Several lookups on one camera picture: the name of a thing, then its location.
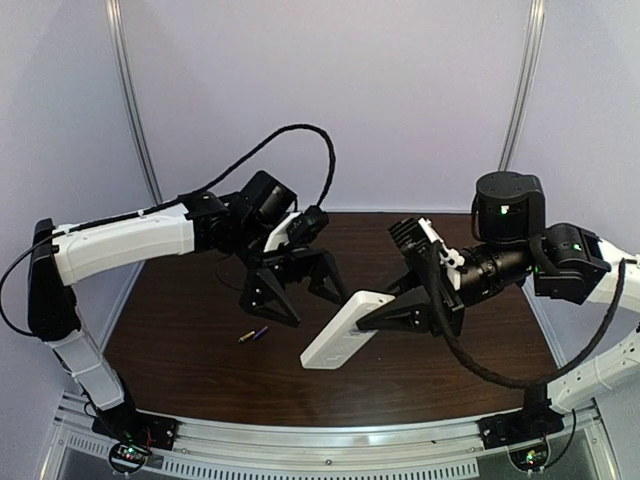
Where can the purple AAA battery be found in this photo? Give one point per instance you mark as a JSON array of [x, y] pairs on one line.
[[259, 334]]

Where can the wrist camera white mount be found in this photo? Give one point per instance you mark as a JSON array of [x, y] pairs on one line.
[[297, 229], [420, 234]]

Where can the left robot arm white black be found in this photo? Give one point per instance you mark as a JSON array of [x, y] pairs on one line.
[[256, 224]]

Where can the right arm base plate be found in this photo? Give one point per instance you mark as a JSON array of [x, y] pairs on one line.
[[515, 430]]

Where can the aluminium frame post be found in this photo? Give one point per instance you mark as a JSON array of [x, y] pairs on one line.
[[534, 32], [115, 22]]

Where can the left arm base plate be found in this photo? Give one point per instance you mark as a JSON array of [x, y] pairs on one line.
[[134, 427]]

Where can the front aluminium rail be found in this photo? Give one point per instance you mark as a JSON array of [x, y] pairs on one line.
[[449, 449]]

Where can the left aluminium frame post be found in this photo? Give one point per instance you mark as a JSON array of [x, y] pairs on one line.
[[115, 22]]

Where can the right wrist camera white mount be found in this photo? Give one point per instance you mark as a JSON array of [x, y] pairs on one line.
[[420, 234]]

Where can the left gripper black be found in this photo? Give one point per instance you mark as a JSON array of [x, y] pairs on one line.
[[284, 259]]

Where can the gold AAA battery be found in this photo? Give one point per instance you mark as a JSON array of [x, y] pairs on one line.
[[246, 337]]

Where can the white remote control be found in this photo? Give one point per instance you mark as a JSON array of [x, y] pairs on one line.
[[341, 338]]

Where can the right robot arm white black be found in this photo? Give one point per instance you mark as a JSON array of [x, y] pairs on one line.
[[566, 262]]

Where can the right aluminium frame post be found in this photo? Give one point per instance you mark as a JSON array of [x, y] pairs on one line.
[[534, 32]]

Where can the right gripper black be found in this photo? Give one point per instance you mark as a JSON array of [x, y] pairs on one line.
[[439, 288]]

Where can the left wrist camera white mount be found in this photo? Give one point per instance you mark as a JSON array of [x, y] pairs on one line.
[[297, 229]]

